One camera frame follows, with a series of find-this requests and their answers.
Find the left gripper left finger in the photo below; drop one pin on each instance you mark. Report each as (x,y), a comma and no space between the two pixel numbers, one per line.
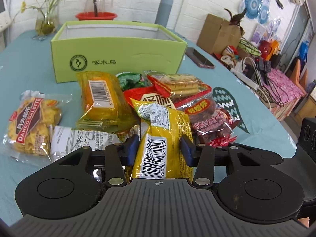
(76,182)

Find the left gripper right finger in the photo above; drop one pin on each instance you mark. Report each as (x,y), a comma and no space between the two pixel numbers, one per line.
(243,181)

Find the orange-yellow cake packet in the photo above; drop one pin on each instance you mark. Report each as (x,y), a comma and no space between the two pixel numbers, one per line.
(104,105)

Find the yellow barcode snack packet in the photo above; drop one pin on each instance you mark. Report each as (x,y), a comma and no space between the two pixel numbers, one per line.
(159,155)

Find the white printed snack packet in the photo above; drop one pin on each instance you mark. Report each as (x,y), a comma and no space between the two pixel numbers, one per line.
(64,140)

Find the Danco galette chips bag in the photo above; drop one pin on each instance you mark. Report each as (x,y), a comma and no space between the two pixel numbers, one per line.
(30,128)

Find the red dates packet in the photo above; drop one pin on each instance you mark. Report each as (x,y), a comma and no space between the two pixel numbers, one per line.
(210,122)

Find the dark green heart mat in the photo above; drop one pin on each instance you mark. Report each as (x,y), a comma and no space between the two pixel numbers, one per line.
(225,99)

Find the red broad bean snack bag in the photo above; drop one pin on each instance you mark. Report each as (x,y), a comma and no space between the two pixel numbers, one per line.
(150,94)

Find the green wrapped snack packet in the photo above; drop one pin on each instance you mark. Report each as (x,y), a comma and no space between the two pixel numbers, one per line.
(129,80)

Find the red wafer biscuit packet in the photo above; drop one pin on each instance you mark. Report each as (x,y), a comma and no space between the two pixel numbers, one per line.
(177,85)

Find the black smartphone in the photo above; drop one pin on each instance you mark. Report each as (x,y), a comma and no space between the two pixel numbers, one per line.
(199,59)

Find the green cardboard storage box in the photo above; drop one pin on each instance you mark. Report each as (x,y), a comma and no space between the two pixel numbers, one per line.
(114,47)

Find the brown cardboard box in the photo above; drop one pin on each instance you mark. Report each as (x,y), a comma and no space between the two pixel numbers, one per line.
(217,33)

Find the blue paper fan decoration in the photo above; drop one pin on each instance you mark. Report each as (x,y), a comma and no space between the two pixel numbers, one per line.
(258,9)

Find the red plastic basket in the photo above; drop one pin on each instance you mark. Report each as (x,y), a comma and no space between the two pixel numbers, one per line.
(98,16)

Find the white water purifier machine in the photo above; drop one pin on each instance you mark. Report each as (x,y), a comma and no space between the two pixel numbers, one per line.
(5,23)

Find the glass vase with plant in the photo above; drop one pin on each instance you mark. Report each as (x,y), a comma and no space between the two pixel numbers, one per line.
(47,15)

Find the black stirring stick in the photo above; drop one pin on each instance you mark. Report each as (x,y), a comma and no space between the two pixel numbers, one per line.
(95,8)

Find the grey-blue thermos bottle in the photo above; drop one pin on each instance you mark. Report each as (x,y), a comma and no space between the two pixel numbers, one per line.
(163,12)

